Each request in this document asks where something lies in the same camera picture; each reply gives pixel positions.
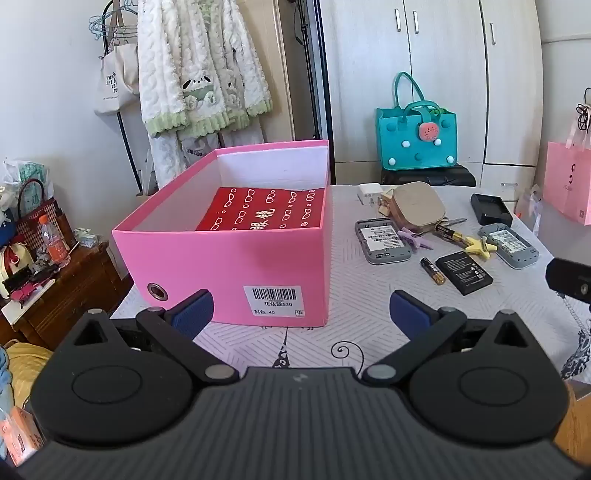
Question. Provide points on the orange white carton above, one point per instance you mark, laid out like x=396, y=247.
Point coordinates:
x=18, y=434

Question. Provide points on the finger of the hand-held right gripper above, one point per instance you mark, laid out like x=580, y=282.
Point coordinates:
x=565, y=277

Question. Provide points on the small green white packet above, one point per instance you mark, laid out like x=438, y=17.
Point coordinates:
x=87, y=237

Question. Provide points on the red printed paper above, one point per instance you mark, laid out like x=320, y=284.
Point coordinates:
x=258, y=207

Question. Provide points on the teal felt handbag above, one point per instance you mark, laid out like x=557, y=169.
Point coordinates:
x=406, y=138

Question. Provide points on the green white tissue pack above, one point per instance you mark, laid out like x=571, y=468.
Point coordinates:
x=27, y=173

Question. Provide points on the black gold battery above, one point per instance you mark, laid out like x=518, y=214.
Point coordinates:
x=450, y=232
x=431, y=270

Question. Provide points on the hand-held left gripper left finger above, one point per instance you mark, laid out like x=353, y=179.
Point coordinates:
x=196, y=311

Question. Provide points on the blue white patterned cloth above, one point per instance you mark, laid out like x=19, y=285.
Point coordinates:
x=577, y=355

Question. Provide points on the purple clip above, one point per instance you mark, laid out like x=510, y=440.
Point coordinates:
x=413, y=239

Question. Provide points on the grey pocket router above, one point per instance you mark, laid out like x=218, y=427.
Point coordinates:
x=383, y=240
x=508, y=244

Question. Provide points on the yellow star clip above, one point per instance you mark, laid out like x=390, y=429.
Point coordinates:
x=478, y=247

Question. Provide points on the brown wooden cabinet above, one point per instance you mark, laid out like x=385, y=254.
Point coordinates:
x=78, y=286

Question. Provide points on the blue cloth bag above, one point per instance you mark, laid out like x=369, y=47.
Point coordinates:
x=5, y=226

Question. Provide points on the white charger plug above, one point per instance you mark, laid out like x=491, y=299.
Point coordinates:
x=369, y=191

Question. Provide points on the small tan clip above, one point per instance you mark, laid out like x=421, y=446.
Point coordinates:
x=385, y=204

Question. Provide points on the white fluffy pajama pants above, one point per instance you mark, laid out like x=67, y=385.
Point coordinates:
x=203, y=143

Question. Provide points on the black coat rack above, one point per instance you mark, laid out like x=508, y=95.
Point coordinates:
x=125, y=138

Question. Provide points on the cream small bag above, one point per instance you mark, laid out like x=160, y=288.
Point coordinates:
x=14, y=258

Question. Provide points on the orange label plastic bottle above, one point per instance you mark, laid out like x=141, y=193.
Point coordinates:
x=55, y=244

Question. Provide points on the yellow cloth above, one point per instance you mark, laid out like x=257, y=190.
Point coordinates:
x=27, y=364

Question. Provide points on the white wardrobe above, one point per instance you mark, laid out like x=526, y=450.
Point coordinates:
x=369, y=69

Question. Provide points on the black upright pole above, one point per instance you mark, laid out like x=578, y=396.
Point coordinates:
x=309, y=92

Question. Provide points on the pink paper bag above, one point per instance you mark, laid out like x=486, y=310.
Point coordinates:
x=568, y=180

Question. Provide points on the black battery charger cradle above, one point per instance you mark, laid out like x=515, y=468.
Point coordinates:
x=489, y=210

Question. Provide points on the checked woven handbag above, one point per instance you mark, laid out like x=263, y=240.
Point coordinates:
x=34, y=221

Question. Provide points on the beige square case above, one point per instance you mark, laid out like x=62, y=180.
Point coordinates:
x=418, y=207

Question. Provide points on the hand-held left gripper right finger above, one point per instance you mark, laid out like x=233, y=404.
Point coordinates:
x=408, y=314

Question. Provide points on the pink cardboard box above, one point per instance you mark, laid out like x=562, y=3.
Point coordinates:
x=221, y=258

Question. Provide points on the clear plastic bag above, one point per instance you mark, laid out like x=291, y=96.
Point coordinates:
x=531, y=205

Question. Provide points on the white canvas tote bag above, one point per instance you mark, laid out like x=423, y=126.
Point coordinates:
x=113, y=78

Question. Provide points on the black and pink case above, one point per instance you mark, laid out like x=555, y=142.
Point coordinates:
x=25, y=282

